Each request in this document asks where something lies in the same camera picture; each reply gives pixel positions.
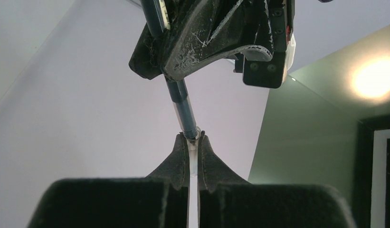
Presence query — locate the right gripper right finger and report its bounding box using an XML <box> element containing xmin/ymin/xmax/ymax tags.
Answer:
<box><xmin>198</xmin><ymin>132</ymin><xmax>357</xmax><ymax>228</ymax></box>

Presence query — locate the black gel pen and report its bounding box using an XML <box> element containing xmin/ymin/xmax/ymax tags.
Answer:
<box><xmin>140</xmin><ymin>0</ymin><xmax>199</xmax><ymax>140</ymax></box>

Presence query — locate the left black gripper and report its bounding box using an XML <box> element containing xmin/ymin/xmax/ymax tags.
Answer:
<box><xmin>160</xmin><ymin>0</ymin><xmax>295</xmax><ymax>81</ymax></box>

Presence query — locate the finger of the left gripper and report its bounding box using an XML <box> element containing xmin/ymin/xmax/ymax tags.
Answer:
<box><xmin>128</xmin><ymin>24</ymin><xmax>164</xmax><ymax>80</ymax></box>

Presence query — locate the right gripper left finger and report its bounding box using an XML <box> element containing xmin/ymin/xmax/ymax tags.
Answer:
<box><xmin>28</xmin><ymin>134</ymin><xmax>190</xmax><ymax>228</ymax></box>

